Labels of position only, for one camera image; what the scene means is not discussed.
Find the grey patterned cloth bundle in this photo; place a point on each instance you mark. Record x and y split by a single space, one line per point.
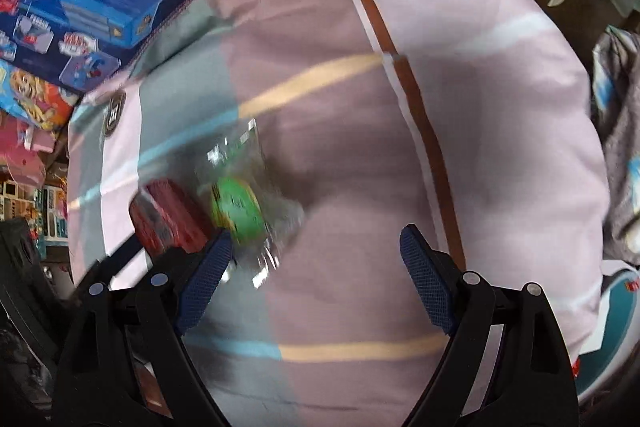
620 132

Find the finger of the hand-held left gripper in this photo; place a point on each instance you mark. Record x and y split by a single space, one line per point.
120 259

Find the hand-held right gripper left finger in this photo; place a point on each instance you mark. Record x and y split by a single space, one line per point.
205 282

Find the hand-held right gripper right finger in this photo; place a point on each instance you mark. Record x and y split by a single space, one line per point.
430 287

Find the cartoon puppy toy pack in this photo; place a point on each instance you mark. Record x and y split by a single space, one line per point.
30 97

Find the pink striped blanket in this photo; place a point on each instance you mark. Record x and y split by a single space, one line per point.
350 157

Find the pink toy box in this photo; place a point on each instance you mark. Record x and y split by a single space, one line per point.
20 147

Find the red soda can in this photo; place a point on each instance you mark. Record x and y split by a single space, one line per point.
170 212

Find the shelf of small toys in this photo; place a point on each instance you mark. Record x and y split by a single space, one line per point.
30 212

